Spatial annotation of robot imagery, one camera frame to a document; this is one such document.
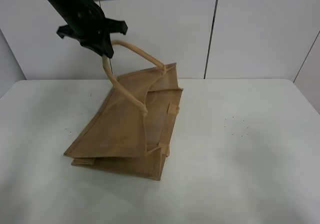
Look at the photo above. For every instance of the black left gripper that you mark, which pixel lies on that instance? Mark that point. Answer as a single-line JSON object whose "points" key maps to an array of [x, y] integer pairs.
{"points": [[86, 23]]}

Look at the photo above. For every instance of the brown linen tote bag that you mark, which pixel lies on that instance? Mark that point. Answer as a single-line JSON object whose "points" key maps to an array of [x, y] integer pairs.
{"points": [[131, 132]]}

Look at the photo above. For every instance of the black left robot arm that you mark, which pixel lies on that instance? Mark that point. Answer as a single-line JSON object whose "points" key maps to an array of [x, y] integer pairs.
{"points": [[86, 23]]}

